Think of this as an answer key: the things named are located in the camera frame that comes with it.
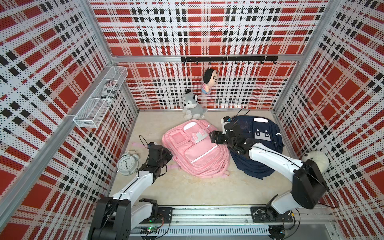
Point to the white fluffy plush dog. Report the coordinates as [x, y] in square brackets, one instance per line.
[319, 158]

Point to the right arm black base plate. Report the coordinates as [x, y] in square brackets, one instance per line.
[269, 215]

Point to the black-haired hanging doll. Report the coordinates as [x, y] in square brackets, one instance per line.
[210, 79]

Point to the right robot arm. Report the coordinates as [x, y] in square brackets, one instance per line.
[306, 174]

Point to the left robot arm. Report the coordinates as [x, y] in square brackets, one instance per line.
[115, 217]

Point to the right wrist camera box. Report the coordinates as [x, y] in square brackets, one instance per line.
[225, 121]

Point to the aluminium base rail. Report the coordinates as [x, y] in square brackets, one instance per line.
[241, 215]

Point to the white wire mesh basket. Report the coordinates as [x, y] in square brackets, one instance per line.
[94, 109]

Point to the green circuit board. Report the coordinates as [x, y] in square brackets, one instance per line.
[145, 231]

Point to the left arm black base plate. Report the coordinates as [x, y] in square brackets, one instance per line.
[159, 215]

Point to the navy blue backpack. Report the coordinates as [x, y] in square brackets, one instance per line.
[268, 133]

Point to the grey husky plush toy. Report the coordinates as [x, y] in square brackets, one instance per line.
[192, 109]

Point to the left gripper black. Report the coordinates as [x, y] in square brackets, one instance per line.
[168, 153]

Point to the pink backpack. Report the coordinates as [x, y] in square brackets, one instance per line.
[194, 152]

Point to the white alarm clock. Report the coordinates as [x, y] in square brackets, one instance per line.
[128, 164]

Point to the striped can in basket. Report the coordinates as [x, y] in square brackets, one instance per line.
[109, 91]

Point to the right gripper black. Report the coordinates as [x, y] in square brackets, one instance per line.
[219, 134]

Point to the black wall hook rail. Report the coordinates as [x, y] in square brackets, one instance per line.
[261, 59]

